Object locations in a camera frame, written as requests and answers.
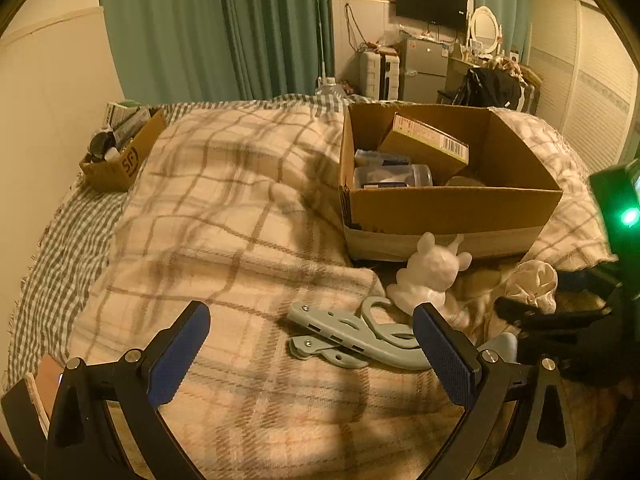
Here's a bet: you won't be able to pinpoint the green and white carton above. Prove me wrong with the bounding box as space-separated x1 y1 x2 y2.
105 101 151 133

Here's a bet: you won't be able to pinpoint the clear water bottle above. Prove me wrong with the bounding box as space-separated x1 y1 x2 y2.
315 76 347 99

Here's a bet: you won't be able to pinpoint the grey plastic clamp tool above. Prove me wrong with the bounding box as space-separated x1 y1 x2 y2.
286 296 441 372

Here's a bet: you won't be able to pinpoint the white oval mirror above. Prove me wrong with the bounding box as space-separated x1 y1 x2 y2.
468 6 502 56

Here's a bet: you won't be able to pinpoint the blue and white packet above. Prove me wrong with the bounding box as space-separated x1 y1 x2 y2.
355 149 412 167

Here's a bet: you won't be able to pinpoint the grey hard suitcase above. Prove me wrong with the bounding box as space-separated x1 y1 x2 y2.
357 50 401 100

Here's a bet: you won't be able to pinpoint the white animal figurine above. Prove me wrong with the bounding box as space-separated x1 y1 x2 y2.
386 232 473 317

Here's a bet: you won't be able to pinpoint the small cardboard box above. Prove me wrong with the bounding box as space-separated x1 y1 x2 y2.
79 107 168 193

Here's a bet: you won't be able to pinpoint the green checked bed sheet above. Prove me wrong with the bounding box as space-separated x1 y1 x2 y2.
6 92 351 393

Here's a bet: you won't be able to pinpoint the clear plastic jar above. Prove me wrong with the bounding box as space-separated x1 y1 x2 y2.
353 164 434 190

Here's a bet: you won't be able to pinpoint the black round containers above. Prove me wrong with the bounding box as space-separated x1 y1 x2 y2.
87 129 122 163

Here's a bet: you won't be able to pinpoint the brown carton with barcode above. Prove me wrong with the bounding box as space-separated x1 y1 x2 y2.
377 112 471 176

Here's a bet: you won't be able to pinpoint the white cloth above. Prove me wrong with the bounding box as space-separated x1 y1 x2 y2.
505 260 559 316

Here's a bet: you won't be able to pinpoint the wooden dressing table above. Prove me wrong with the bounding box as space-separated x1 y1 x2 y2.
446 55 543 115

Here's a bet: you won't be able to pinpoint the white wardrobe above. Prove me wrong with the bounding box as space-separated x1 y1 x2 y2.
529 0 640 173

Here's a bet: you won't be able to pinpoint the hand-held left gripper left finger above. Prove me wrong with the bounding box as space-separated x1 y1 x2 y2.
42 301 211 480

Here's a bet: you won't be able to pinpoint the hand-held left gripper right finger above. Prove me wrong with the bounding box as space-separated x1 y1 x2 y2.
412 302 581 480

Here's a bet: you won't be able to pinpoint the grey small fridge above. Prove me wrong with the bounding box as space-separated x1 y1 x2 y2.
398 35 449 102

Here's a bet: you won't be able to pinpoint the wide green curtain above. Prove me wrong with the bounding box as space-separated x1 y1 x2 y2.
97 0 335 106

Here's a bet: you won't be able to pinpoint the beige plaid blanket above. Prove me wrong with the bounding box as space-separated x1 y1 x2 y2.
75 94 621 480

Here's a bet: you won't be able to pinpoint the large cardboard box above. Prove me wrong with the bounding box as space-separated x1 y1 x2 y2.
339 102 565 262

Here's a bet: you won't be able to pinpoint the black bag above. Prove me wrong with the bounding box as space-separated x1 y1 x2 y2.
439 67 523 110

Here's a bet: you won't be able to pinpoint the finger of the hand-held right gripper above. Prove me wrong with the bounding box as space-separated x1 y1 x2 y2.
494 260 623 335
515 329 628 389

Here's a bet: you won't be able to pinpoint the black wall television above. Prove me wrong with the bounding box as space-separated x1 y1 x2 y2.
395 0 469 31

